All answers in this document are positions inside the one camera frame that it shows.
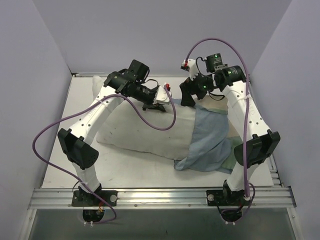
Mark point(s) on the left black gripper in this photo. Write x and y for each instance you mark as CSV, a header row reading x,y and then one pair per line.
x,y
152,97

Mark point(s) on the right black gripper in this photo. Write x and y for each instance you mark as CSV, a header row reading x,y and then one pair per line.
x,y
191,86

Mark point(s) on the white pillow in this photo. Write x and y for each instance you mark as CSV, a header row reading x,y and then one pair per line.
x,y
151,131

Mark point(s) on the blue pillowcase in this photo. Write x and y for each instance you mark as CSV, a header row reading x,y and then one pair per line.
x,y
213,140

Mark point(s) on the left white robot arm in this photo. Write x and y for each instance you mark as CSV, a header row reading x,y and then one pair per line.
x,y
76,141

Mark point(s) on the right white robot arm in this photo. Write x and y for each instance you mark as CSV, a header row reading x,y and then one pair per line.
x,y
226,88

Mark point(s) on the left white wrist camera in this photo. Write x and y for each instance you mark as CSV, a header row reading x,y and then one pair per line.
x,y
162,94

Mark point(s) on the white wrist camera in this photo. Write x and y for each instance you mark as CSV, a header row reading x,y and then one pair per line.
x,y
162,94
191,67

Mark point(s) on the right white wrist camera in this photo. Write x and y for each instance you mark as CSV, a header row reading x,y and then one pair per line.
x,y
191,67

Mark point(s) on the aluminium back rail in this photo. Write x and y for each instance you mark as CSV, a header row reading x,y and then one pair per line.
x,y
88,74

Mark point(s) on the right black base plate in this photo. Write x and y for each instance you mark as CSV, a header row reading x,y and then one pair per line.
x,y
226,197

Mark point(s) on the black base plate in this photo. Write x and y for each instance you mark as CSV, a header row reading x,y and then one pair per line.
x,y
226,197
85,199

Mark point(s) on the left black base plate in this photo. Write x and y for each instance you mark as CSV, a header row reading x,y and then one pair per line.
x,y
85,199

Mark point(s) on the aluminium front rail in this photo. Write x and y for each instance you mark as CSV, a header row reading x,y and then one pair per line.
x,y
162,198

